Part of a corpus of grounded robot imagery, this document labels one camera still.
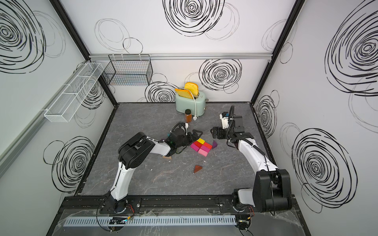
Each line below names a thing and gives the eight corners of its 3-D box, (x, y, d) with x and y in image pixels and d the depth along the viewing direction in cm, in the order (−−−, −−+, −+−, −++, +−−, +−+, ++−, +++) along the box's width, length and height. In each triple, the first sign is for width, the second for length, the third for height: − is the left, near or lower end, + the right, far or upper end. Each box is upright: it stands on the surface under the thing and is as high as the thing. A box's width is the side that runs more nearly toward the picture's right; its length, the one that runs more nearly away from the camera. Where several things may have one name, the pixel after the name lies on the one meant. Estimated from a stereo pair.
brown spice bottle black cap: (186, 123, 109) (186, 115, 102) (185, 117, 113) (185, 109, 106) (192, 122, 110) (192, 114, 102) (190, 116, 113) (190, 108, 106)
